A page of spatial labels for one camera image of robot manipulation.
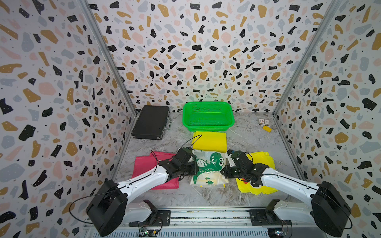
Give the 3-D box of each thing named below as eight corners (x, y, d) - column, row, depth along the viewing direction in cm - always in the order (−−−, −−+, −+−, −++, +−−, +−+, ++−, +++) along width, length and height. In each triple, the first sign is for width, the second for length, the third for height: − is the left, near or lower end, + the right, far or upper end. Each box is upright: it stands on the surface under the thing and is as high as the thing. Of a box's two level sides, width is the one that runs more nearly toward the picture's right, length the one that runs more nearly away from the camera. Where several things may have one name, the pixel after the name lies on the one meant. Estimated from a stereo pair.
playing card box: (258, 126, 117) (259, 124, 115) (256, 120, 121) (257, 118, 119) (270, 126, 117) (271, 124, 115) (268, 120, 121) (269, 118, 119)
